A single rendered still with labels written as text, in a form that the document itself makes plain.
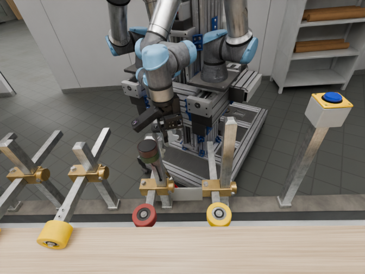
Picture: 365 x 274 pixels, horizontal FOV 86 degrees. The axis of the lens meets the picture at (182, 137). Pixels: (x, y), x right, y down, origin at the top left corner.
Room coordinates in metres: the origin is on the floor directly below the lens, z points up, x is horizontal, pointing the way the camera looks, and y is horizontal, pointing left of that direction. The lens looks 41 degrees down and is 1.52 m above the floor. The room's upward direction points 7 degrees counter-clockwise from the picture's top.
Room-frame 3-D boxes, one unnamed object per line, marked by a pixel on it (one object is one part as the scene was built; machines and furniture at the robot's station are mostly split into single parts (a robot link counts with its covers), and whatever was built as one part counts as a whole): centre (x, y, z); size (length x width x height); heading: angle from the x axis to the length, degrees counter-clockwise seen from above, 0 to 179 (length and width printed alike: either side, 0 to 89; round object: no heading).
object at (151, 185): (0.48, 0.13, 0.84); 0.13 x 0.06 x 0.05; 84
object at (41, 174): (0.54, 0.62, 0.94); 0.13 x 0.06 x 0.05; 84
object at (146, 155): (0.44, 0.11, 1.11); 0.06 x 0.06 x 0.02
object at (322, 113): (0.43, -0.40, 1.18); 0.07 x 0.07 x 0.08; 84
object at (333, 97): (0.43, -0.40, 1.22); 0.04 x 0.04 x 0.02
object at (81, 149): (0.51, 0.35, 0.86); 0.03 x 0.03 x 0.48; 84
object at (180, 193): (0.50, 0.07, 0.75); 0.26 x 0.01 x 0.10; 84
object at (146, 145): (0.44, 0.11, 1.02); 0.06 x 0.06 x 0.22; 84
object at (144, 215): (0.34, 0.16, 0.85); 0.08 x 0.08 x 0.11
